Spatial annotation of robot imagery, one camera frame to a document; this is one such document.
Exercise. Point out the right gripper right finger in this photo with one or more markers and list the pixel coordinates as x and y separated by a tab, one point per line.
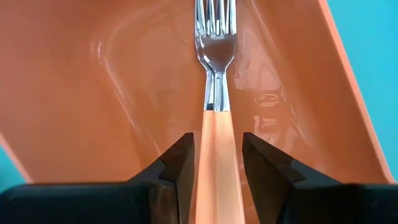
311	202

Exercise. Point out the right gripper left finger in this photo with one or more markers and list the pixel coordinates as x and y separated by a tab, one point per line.
93	205

